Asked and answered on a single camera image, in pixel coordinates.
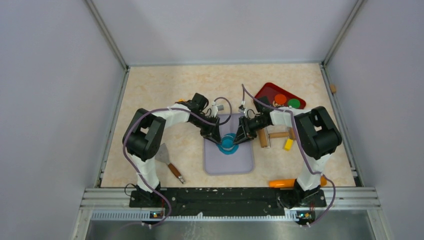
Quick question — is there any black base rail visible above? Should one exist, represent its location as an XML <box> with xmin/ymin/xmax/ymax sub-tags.
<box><xmin>129</xmin><ymin>187</ymin><xmax>327</xmax><ymax>217</ymax></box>

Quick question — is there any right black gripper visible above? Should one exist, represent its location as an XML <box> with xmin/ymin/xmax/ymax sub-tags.
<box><xmin>233</xmin><ymin>116</ymin><xmax>269</xmax><ymax>146</ymax></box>

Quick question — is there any wooden rolling pin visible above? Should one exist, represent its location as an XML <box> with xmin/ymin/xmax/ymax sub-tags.
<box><xmin>256</xmin><ymin>127</ymin><xmax>296</xmax><ymax>149</ymax></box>

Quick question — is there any metal scraper wooden handle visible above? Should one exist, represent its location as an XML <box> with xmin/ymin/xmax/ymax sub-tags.
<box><xmin>155</xmin><ymin>143</ymin><xmax>186</xmax><ymax>184</ymax></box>

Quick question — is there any purple cable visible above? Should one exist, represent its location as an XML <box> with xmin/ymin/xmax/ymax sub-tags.
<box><xmin>241</xmin><ymin>83</ymin><xmax>337</xmax><ymax>226</ymax></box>
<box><xmin>122</xmin><ymin>96</ymin><xmax>233</xmax><ymax>228</ymax></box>

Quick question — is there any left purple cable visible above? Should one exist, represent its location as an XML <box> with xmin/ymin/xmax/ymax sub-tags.
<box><xmin>122</xmin><ymin>96</ymin><xmax>233</xmax><ymax>228</ymax></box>

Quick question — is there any red plate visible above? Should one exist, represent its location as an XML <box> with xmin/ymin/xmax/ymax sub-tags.
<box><xmin>254</xmin><ymin>82</ymin><xmax>307</xmax><ymax>110</ymax></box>

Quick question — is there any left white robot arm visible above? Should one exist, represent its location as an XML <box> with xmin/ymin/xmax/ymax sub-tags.
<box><xmin>122</xmin><ymin>93</ymin><xmax>224</xmax><ymax>207</ymax></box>

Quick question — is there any green dough disc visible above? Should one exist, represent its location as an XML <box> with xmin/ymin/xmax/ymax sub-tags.
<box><xmin>287</xmin><ymin>98</ymin><xmax>301</xmax><ymax>109</ymax></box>

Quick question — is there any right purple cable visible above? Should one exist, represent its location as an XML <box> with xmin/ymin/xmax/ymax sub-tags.
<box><xmin>241</xmin><ymin>83</ymin><xmax>337</xmax><ymax>226</ymax></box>

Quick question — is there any small wooden block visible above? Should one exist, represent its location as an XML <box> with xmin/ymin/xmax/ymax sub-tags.
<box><xmin>329</xmin><ymin>84</ymin><xmax>337</xmax><ymax>94</ymax></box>

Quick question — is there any orange dough disc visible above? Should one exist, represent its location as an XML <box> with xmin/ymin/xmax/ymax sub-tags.
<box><xmin>274</xmin><ymin>93</ymin><xmax>287</xmax><ymax>106</ymax></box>

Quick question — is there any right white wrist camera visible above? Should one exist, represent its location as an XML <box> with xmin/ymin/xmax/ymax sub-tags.
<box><xmin>238</xmin><ymin>101</ymin><xmax>249</xmax><ymax>117</ymax></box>

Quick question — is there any lavender plastic tray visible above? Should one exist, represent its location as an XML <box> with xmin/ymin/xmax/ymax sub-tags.
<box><xmin>203</xmin><ymin>113</ymin><xmax>255</xmax><ymax>176</ymax></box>

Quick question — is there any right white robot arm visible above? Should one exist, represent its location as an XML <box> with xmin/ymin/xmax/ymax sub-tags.
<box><xmin>233</xmin><ymin>97</ymin><xmax>342</xmax><ymax>206</ymax></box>

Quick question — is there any orange carrot toy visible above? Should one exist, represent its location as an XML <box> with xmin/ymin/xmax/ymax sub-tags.
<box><xmin>268</xmin><ymin>176</ymin><xmax>328</xmax><ymax>189</ymax></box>

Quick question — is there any yellow block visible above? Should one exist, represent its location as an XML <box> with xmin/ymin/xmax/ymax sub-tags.
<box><xmin>283</xmin><ymin>138</ymin><xmax>294</xmax><ymax>151</ymax></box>

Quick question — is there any round metal cutter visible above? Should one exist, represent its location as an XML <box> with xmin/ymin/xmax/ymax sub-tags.
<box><xmin>220</xmin><ymin>133</ymin><xmax>235</xmax><ymax>151</ymax></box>

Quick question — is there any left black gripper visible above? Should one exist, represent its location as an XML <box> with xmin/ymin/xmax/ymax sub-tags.
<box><xmin>190</xmin><ymin>113</ymin><xmax>222</xmax><ymax>145</ymax></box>

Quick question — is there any blue dough piece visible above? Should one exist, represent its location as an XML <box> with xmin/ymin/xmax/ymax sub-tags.
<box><xmin>216</xmin><ymin>133</ymin><xmax>239</xmax><ymax>155</ymax></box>

